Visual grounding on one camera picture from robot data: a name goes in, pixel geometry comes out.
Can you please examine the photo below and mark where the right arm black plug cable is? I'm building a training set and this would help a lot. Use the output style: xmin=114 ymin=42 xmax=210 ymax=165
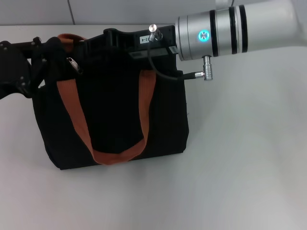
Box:
xmin=146 ymin=23 xmax=213 ymax=82

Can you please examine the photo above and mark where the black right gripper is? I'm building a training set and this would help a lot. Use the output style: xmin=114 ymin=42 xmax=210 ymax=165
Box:
xmin=81 ymin=24 xmax=180 ymax=70

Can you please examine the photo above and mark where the silver zipper pull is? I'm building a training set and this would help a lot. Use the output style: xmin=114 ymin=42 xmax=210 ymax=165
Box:
xmin=66 ymin=57 xmax=84 ymax=74

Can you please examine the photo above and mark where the black bag with orange handles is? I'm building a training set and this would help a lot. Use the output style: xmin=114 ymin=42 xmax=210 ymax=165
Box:
xmin=32 ymin=33 xmax=190 ymax=171

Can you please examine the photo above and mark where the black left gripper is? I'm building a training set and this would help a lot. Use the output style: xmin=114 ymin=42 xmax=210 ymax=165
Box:
xmin=0 ymin=35 xmax=67 ymax=100

